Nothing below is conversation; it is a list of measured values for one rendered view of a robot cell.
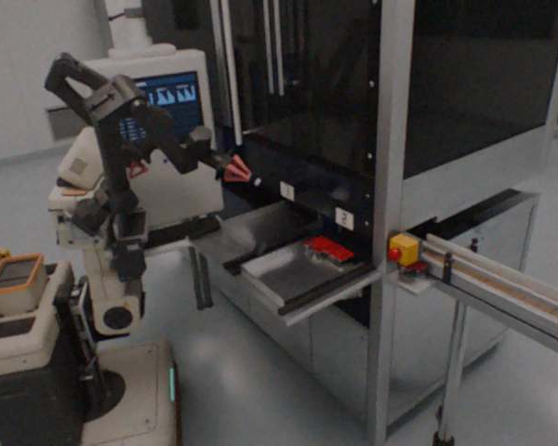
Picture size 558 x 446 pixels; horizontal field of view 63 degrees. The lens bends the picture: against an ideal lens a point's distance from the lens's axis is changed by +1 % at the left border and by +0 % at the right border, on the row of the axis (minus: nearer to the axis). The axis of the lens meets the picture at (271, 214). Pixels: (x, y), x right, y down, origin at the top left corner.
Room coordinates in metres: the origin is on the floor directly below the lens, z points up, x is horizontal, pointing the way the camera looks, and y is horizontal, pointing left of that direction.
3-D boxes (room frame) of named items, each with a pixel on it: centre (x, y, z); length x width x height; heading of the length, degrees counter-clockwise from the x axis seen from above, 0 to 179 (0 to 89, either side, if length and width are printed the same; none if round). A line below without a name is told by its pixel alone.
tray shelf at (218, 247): (1.50, -0.03, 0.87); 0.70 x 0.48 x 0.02; 33
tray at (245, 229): (1.68, 0.00, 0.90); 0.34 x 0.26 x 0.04; 123
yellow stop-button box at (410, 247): (1.25, -0.42, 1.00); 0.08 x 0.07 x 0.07; 123
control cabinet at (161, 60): (2.04, 0.50, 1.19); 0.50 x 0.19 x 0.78; 113
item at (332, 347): (2.42, -0.21, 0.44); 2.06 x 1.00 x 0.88; 33
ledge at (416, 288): (1.26, -0.46, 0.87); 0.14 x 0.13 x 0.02; 123
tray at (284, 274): (1.34, -0.09, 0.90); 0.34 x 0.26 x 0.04; 123
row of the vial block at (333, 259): (1.40, -0.18, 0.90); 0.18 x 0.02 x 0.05; 33
